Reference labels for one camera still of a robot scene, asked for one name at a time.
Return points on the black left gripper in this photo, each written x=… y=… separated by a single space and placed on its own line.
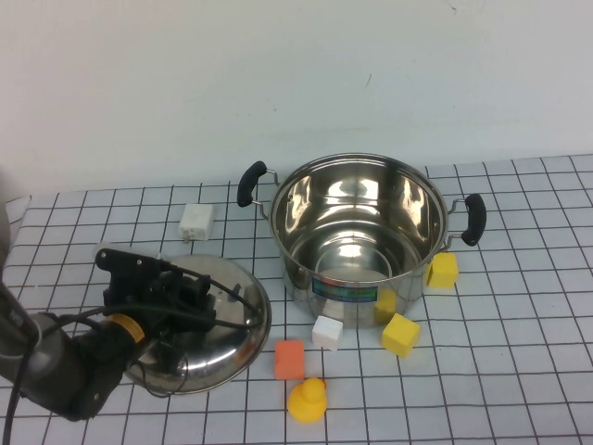
x=162 y=310

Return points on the stainless steel pot lid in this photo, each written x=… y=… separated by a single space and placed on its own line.
x=222 y=357

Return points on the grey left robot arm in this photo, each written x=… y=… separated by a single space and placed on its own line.
x=55 y=366

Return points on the white power adapter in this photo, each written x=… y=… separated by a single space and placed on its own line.
x=197 y=221

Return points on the orange foam block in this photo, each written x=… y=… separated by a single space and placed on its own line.
x=290 y=360

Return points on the white foam cube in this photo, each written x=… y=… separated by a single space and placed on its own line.
x=327 y=333

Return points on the yellow rubber duck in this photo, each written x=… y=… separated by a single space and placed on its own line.
x=308 y=401

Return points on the yellow foam cube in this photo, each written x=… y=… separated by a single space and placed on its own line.
x=442 y=271
x=400 y=334

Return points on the white grid tablecloth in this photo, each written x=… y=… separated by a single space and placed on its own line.
x=509 y=347

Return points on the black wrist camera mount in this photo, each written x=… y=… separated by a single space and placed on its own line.
x=129 y=271

